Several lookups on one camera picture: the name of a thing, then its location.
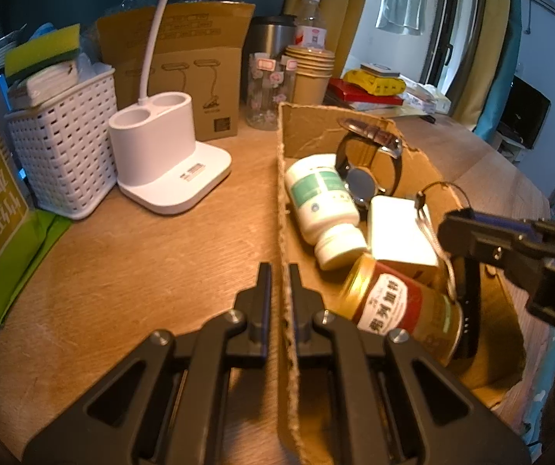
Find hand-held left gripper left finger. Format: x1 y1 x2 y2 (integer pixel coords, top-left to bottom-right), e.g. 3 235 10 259
22 262 273 465

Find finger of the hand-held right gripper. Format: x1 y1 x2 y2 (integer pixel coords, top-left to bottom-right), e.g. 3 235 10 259
440 208 550 296
471 210 545 241

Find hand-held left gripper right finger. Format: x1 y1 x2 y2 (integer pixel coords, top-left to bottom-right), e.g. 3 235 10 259
288 264 533 465

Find black car key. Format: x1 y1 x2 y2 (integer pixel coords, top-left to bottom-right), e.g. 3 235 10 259
413 181 482 360

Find white charger block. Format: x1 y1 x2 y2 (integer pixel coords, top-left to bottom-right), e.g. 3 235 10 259
365 196 442 269

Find red gold-lidded can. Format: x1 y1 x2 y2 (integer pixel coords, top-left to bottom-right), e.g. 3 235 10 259
338 253 463 366

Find white medicine bottle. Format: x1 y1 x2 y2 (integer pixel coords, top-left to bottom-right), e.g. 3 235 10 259
284 153 368 271

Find black wrist watch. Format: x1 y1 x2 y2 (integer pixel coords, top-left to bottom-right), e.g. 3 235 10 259
334 117 404 210

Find cardboard box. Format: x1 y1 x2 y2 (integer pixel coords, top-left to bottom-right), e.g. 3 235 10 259
276 102 525 465

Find white television stand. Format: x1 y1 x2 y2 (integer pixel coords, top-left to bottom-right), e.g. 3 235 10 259
491 131 530 158

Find blue bedding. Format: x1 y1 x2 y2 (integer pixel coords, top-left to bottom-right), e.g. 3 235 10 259
520 327 555 446

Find black television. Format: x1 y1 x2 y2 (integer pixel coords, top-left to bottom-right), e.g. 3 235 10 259
498 75 552 150

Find white carton boxes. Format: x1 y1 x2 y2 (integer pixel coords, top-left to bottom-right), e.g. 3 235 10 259
401 80 453 114

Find narrow teal curtain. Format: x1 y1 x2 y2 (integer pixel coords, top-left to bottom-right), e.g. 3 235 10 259
474 0 523 143

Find white desk lamp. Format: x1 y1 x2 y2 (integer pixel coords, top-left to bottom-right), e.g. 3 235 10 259
109 0 232 215

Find narrow yellow curtain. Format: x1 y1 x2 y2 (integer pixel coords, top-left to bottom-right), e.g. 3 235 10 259
452 0 511 122

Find yellow packet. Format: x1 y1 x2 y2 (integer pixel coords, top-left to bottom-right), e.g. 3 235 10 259
344 69 407 96

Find white round device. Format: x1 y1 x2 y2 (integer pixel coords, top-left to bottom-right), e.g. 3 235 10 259
360 63 399 78

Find sliding glass door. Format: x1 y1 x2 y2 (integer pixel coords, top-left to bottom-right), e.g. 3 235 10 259
350 0 489 93

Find glass jar with labels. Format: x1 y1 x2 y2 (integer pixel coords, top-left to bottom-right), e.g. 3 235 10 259
246 51 294 131

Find stack of brown paper cups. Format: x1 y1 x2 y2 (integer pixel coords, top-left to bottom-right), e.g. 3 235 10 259
284 45 336 106

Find brown lamp carton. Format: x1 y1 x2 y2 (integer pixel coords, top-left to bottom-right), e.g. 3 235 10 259
96 1 256 142

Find white woven plastic basket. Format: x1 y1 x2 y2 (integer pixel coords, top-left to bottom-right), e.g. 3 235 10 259
5 65 118 220

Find wide yellow curtain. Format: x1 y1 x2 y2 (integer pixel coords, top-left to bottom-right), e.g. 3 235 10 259
284 0 375 78

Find clear water bottle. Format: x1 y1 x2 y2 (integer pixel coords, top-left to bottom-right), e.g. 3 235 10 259
294 0 327 50

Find steel thermos mug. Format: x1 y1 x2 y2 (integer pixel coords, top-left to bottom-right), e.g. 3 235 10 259
250 15 298 56

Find white tissue pack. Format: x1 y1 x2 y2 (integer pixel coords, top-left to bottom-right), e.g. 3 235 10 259
9 60 82 107

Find yellow green sponge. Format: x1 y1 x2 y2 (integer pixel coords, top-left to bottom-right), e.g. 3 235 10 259
5 23 81 78

